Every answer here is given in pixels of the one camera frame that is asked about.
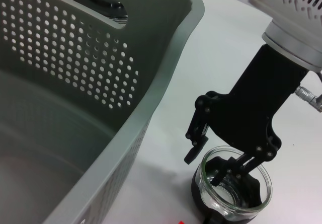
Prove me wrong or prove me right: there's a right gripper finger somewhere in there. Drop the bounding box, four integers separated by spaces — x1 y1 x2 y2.
184 105 210 165
210 153 262 187

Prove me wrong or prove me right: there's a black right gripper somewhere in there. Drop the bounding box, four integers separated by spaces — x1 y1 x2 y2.
196 44 310 163

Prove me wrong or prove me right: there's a grey perforated storage bin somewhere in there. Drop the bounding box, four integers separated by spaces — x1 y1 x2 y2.
0 0 206 224

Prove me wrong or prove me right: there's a glass carafe black lid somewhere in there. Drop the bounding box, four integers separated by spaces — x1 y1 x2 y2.
66 0 129 25

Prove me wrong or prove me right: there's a right gripper cable connector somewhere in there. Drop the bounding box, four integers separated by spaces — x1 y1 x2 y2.
294 71 322 113

